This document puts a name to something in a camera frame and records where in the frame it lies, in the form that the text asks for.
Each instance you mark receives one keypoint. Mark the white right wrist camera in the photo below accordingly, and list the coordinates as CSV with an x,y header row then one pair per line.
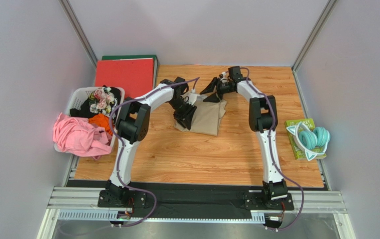
x,y
223,77

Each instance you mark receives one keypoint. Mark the pink t-shirt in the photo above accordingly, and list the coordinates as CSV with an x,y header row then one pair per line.
x,y
80,137

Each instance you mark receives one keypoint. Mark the orange t-shirt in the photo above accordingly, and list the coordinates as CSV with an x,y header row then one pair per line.
x,y
101,120

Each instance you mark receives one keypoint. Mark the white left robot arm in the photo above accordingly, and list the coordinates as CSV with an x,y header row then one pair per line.
x,y
131,127

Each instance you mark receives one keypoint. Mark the teal cat-ear headphones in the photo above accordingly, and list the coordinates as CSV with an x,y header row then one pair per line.
x,y
314,142

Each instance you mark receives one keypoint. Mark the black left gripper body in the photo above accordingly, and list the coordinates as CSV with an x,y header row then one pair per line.
x,y
182,108

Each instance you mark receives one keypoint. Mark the green book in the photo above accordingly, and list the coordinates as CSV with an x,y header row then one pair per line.
x,y
290,127

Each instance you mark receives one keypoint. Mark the black floral t-shirt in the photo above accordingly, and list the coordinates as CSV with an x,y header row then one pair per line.
x,y
101,101

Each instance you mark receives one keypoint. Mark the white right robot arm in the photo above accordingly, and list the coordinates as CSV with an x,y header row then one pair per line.
x,y
262,121

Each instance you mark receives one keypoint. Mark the aluminium frame rail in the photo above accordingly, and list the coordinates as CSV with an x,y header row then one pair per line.
x,y
68,203

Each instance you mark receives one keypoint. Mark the green folder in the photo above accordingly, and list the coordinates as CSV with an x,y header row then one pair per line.
x,y
156,71

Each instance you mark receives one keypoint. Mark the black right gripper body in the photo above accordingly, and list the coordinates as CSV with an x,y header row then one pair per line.
x,y
219,88

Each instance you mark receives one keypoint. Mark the beige t-shirt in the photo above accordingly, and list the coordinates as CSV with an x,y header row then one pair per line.
x,y
206,119

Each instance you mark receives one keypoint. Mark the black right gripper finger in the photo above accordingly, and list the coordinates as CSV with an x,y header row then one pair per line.
x,y
214,98
211,87

